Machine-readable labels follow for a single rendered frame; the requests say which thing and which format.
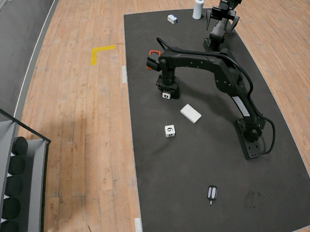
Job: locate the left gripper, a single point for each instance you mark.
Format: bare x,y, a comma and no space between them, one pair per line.
167,84

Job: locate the white bottle with blue cap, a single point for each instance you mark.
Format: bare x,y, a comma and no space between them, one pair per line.
198,9

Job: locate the small white cardboard box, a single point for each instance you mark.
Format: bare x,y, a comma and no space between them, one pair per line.
172,19

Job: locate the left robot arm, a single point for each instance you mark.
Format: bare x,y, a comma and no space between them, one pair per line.
228,80

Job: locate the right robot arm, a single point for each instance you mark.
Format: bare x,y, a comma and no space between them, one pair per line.
217,35

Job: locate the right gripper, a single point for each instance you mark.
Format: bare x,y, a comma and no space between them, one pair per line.
218,13

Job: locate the white number cube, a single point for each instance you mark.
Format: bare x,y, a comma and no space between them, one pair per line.
169,130
166,94

